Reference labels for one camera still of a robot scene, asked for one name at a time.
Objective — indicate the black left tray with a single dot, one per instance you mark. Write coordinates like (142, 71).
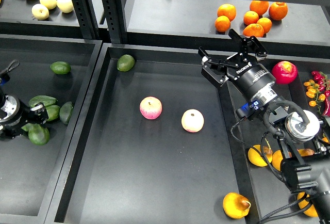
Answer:
(30, 173)

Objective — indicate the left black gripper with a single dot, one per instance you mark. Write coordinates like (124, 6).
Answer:
(15, 115)

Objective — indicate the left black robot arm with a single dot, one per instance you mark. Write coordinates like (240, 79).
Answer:
(15, 114)

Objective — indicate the orange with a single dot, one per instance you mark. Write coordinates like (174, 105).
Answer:
(254, 30)
(266, 23)
(227, 10)
(278, 10)
(222, 23)
(250, 17)
(259, 7)

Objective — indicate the pink red apple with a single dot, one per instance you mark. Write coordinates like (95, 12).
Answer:
(150, 108)

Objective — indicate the black tray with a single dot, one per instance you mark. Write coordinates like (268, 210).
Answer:
(30, 173)
(129, 169)
(258, 183)

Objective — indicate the pale pink apple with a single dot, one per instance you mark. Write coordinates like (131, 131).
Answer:
(192, 120)

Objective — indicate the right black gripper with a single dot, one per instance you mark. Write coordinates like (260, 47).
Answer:
(249, 77)

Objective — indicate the black middle tray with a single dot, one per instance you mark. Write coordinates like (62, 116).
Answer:
(129, 169)

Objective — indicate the bright red apple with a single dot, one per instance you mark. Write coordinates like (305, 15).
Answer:
(284, 72)

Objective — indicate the black shelf upright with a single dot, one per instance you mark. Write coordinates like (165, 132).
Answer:
(115, 18)
(86, 18)

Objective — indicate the green avocado top left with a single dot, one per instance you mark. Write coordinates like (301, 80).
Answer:
(60, 67)

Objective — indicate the red chili pepper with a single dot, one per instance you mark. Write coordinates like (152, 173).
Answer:
(326, 107)

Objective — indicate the black right tray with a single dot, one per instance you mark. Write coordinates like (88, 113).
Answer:
(258, 183)

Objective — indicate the green avocado in middle tray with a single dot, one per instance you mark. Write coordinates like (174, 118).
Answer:
(125, 63)

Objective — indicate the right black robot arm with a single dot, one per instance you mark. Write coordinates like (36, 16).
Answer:
(305, 165)

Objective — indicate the cherry tomato bunch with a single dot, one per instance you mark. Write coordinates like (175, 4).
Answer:
(317, 89)

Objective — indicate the pale yellow pear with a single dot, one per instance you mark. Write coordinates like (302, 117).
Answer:
(49, 4)
(66, 6)
(40, 12)

